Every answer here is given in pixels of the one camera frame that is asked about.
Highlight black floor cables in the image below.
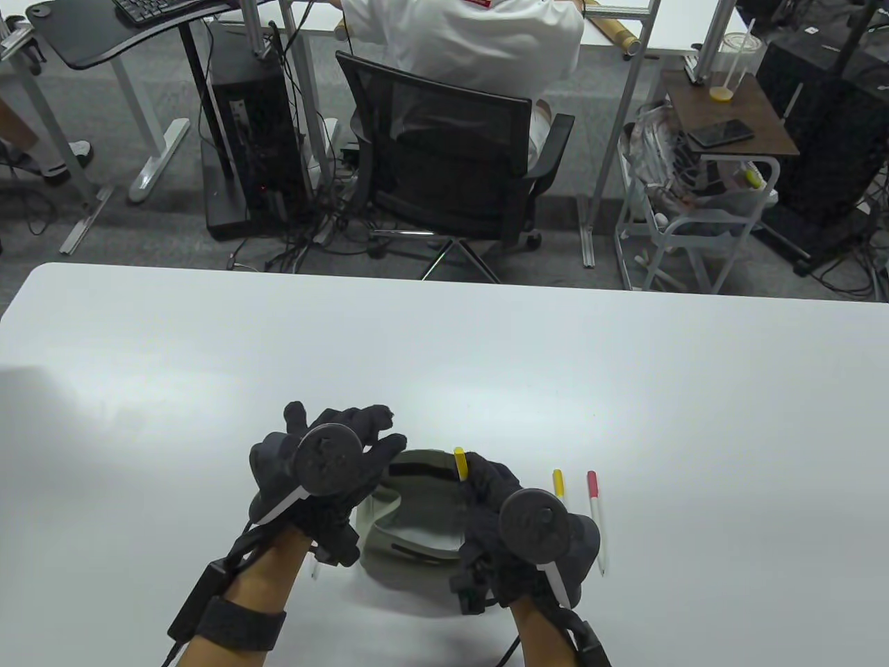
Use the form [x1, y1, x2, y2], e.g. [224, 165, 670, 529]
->
[229, 195, 376, 273]

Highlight clear plastic bag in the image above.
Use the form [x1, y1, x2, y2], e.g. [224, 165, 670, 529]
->
[620, 104, 702, 209]

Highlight white background desk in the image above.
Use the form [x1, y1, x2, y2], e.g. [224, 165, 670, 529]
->
[278, 0, 702, 58]

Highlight black keyboard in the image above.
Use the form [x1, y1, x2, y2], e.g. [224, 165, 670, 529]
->
[113, 0, 230, 27]

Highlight cardboard tube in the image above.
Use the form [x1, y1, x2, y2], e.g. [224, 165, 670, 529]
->
[587, 15, 641, 55]

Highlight white desk leg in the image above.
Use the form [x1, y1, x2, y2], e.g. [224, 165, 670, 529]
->
[111, 59, 192, 204]

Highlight black curved standing desk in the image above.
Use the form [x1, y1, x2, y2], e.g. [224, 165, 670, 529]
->
[26, 0, 240, 70]

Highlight black smartphone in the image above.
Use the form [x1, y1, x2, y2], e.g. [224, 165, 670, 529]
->
[686, 118, 755, 148]

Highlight black wrist-mounted device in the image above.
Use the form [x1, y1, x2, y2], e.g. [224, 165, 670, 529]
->
[573, 622, 612, 667]
[168, 559, 230, 641]

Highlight green fabric pencil pouch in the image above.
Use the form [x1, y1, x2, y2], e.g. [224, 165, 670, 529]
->
[358, 450, 480, 574]

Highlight large black equipment case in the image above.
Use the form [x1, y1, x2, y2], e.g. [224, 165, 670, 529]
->
[756, 31, 889, 227]

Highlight white cart with brown top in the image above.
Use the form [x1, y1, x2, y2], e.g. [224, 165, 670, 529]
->
[615, 69, 801, 293]

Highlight clear plastic cup with straw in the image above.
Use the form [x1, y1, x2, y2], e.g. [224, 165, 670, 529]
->
[710, 19, 765, 101]

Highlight black wrist strap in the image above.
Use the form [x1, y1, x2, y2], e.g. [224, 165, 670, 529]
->
[194, 596, 287, 652]

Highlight person's left hand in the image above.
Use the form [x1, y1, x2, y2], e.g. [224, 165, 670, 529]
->
[249, 402, 409, 567]

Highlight black mesh office chair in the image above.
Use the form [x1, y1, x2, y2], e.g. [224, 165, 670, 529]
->
[335, 50, 576, 284]

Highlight person's right hand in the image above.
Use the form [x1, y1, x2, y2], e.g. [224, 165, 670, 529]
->
[450, 452, 563, 616]

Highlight black computer tower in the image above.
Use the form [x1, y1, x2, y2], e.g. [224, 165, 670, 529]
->
[205, 31, 315, 240]

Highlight white twist pen red cap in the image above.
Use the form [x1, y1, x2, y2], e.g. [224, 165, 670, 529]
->
[587, 470, 606, 577]

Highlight person's right forearm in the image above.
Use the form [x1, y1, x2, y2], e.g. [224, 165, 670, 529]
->
[510, 601, 591, 667]

